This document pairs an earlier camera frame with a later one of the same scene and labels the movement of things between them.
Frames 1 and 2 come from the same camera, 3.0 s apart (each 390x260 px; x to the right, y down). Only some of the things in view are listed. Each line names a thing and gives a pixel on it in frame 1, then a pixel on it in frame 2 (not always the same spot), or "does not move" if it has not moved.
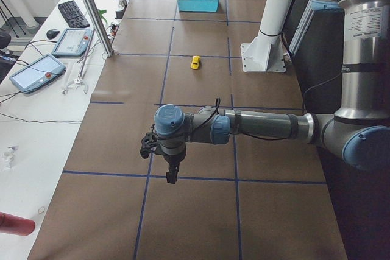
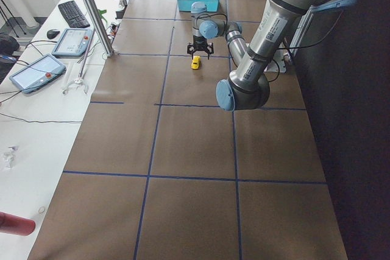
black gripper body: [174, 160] to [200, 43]
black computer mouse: [52, 33] does not move
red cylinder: [14, 224] does not move
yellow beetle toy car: [195, 60] does not move
